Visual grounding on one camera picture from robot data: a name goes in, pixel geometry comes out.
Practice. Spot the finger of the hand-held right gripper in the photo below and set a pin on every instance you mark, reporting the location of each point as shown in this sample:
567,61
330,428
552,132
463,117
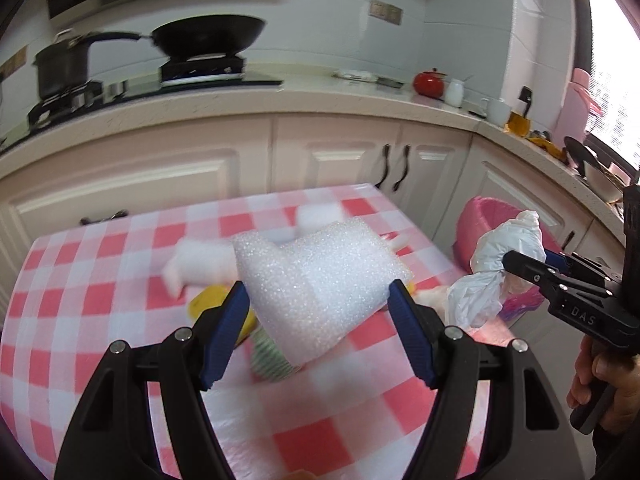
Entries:
525,265
554,259

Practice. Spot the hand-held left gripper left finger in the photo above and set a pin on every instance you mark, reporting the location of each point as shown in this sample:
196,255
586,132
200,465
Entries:
225,335

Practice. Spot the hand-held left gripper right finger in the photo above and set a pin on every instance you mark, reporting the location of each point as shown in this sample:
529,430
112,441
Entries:
412,335

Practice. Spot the white plastic bag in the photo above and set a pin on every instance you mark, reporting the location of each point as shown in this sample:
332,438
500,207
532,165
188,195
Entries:
505,245

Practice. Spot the green white wrapper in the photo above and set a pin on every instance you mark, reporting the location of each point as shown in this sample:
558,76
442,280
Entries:
267,357

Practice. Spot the pink lined trash bin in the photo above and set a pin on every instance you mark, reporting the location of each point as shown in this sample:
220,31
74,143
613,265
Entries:
472,220

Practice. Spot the large white foam piece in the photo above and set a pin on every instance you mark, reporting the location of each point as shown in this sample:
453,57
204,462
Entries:
320,285

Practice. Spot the small white tissue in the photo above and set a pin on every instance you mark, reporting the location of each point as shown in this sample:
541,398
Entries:
317,217

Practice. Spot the person's right hand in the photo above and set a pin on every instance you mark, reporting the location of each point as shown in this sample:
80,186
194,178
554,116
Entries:
625,390

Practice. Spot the yellow sponge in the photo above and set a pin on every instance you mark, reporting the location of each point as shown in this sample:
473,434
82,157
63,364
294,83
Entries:
210,302

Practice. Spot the beige packet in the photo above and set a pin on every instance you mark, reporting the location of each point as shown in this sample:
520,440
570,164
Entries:
432,300

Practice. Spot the white foam block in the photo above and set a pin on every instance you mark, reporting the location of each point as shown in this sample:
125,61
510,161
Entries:
200,265

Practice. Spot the white bowl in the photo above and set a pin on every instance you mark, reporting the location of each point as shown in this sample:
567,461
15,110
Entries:
602,182

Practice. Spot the black frying pan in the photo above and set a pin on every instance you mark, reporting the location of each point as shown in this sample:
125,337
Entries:
577,152

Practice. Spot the yellow cloth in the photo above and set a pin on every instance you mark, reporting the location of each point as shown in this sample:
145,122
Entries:
547,146

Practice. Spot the red white checkered tablecloth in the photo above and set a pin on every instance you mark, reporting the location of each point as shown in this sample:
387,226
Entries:
100,285

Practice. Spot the yellow jar with black lid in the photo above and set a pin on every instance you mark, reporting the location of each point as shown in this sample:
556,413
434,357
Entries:
519,122

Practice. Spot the pink thermos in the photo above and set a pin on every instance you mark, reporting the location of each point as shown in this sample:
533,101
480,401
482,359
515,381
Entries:
575,105

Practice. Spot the white mug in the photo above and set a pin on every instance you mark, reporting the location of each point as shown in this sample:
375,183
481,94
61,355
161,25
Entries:
497,111

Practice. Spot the white jar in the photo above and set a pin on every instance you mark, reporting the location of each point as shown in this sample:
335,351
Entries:
455,94

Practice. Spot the red lidded pot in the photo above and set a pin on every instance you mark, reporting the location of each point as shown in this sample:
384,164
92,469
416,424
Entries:
429,84

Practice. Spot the white kitchen cabinet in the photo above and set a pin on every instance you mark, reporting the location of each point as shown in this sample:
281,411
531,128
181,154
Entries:
325,145

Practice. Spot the window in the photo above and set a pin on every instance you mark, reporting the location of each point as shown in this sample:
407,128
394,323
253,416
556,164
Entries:
615,35

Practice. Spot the white dish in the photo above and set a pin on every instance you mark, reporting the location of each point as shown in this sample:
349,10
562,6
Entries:
355,75

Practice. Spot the black gas stove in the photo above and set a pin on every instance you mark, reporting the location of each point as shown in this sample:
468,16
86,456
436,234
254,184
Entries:
140,85

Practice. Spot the black wok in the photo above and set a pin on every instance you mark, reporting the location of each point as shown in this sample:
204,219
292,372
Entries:
210,35

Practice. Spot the black saucepan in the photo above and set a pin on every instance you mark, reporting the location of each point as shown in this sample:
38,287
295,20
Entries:
60,70

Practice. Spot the wall socket plate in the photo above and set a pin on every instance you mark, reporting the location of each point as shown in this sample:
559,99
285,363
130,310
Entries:
386,11

